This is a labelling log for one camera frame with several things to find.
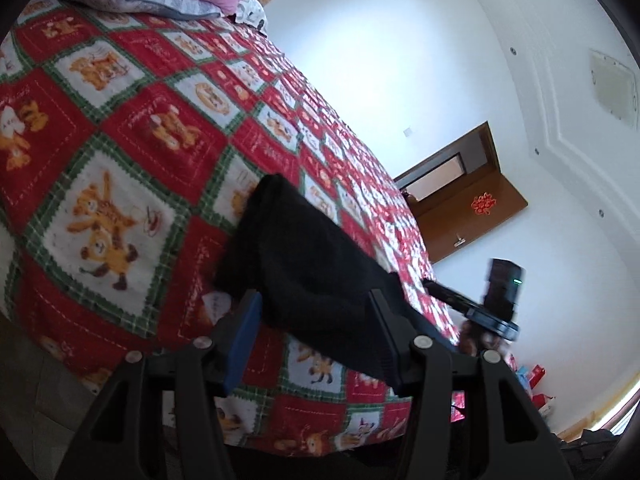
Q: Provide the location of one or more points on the wooden door frame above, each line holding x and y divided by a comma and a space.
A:
475, 145

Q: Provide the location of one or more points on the person's right hand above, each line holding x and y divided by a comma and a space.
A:
472, 337

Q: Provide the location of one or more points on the red gift box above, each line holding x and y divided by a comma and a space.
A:
535, 376
544, 404

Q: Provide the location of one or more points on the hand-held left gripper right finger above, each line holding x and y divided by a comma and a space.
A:
396, 357

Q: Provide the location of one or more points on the black pants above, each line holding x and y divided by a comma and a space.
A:
300, 260

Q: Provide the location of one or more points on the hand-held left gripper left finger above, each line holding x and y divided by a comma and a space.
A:
244, 345

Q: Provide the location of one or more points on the square ceiling panel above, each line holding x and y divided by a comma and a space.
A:
612, 85

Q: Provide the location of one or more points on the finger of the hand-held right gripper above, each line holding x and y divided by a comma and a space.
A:
450, 296

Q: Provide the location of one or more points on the red paper door decoration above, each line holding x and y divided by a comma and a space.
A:
481, 204

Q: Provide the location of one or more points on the brown wooden door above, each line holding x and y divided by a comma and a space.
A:
470, 230

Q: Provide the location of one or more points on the red checked printed blanket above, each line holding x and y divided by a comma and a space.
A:
150, 125

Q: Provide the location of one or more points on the white patterned pillow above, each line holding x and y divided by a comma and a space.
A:
250, 10

